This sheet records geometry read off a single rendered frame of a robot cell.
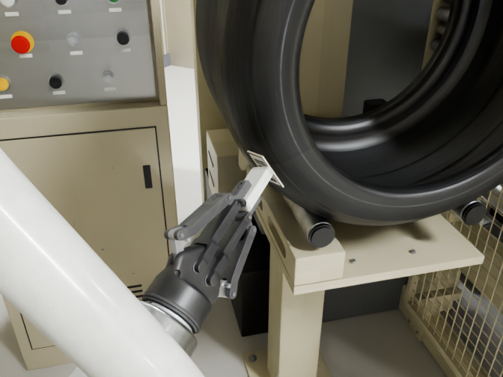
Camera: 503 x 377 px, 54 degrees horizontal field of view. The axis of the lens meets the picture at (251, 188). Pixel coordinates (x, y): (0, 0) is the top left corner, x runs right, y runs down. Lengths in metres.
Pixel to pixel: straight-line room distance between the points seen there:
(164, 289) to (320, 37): 0.68
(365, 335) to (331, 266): 1.09
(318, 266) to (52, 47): 0.88
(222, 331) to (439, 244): 1.08
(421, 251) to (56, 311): 0.76
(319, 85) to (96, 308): 0.85
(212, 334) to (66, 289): 1.58
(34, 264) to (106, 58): 1.08
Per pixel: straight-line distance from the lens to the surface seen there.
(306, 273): 0.83
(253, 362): 1.77
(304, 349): 1.55
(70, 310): 0.32
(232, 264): 0.63
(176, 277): 0.55
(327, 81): 1.10
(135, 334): 0.33
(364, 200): 0.74
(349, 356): 1.84
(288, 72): 0.62
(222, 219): 0.60
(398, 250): 0.96
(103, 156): 1.40
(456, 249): 1.00
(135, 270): 1.61
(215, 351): 1.82
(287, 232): 0.87
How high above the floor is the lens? 1.36
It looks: 30 degrees down
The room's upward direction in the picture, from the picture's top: straight up
